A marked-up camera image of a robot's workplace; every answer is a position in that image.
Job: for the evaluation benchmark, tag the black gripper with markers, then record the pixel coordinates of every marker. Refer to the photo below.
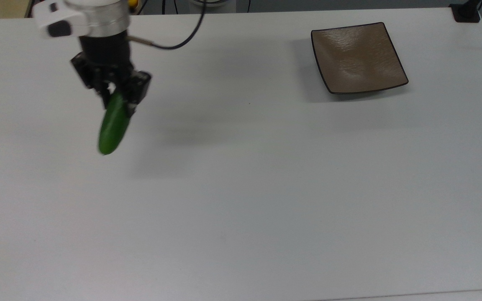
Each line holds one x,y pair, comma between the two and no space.
107,58

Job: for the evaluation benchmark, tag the green cucumber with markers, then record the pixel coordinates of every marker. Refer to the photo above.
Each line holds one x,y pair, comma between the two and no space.
113,129

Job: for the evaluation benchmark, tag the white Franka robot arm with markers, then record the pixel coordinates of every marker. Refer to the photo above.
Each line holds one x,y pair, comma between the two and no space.
98,19

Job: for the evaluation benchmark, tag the square brown ceramic plate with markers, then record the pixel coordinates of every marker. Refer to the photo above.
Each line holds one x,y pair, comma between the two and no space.
358,56

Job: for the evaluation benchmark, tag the yellow button box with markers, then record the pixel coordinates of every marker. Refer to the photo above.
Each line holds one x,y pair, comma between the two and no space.
134,3

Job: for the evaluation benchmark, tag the black stand base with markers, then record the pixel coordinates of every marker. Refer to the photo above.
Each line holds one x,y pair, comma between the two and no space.
465,14

